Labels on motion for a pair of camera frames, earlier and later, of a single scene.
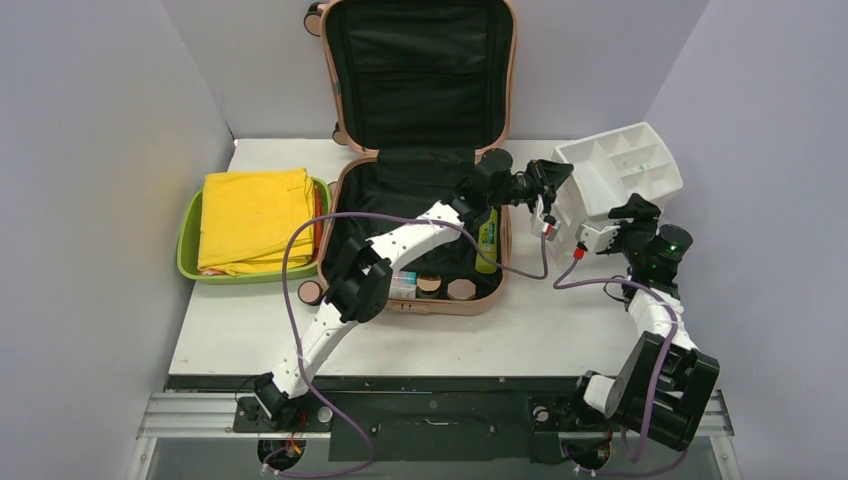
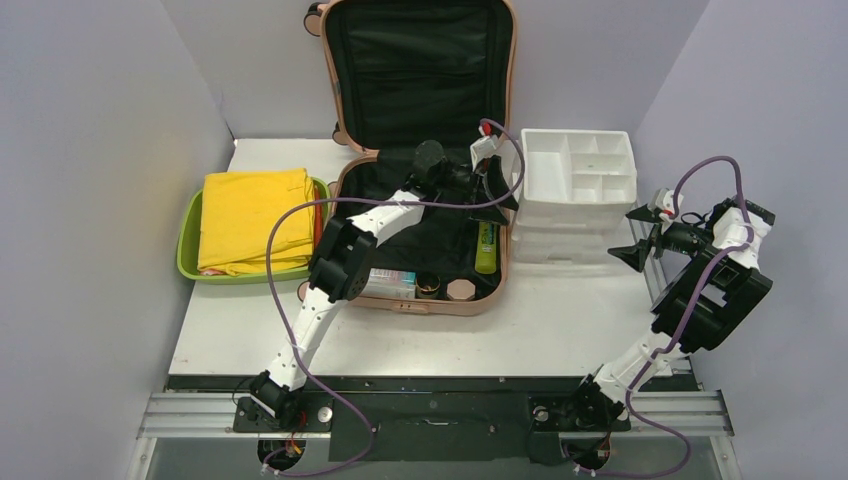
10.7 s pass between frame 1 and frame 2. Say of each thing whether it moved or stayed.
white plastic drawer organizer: moved
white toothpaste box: stayed
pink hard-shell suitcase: stayed
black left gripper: moved
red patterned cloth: stayed
